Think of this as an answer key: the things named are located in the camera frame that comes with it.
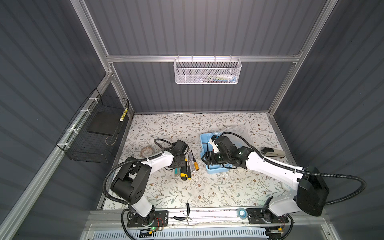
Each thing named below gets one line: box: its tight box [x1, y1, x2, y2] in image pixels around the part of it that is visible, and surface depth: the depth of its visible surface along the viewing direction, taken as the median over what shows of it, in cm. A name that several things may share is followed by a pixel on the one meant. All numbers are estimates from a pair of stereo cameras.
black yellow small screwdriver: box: [187, 162, 192, 180], surface depth 90 cm
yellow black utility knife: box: [180, 158, 188, 181], surface depth 89 cm
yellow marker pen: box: [119, 107, 128, 122], surface depth 83 cm
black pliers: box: [173, 202, 193, 225], surface depth 75 cm
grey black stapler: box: [259, 147, 286, 158], surface depth 98 cm
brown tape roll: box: [140, 146, 154, 158], surface depth 101 cm
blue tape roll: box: [236, 207, 248, 220], surface depth 76 cm
